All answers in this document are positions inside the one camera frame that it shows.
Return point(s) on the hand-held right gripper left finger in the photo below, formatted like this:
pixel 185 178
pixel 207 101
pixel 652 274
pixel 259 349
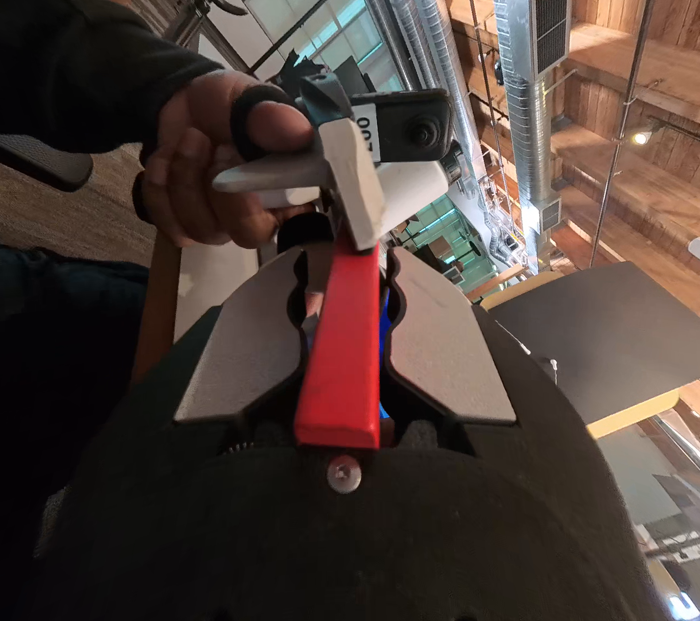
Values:
pixel 246 347

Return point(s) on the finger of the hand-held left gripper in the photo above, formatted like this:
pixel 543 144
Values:
pixel 350 183

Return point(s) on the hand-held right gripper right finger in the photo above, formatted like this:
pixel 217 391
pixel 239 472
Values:
pixel 443 353

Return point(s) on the red block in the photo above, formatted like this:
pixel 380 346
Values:
pixel 339 358

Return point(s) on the person's left forearm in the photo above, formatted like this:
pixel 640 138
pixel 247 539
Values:
pixel 82 57

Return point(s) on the person's left hand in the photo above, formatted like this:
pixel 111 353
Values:
pixel 186 167

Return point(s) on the black board on plywood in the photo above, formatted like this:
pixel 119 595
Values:
pixel 601 331

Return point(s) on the person's leg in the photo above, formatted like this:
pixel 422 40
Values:
pixel 65 358

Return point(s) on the grey chair armrest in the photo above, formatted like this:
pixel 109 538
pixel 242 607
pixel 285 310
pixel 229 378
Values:
pixel 44 164

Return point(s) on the silver duct with vent grille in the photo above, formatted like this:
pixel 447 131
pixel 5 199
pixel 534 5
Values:
pixel 514 85

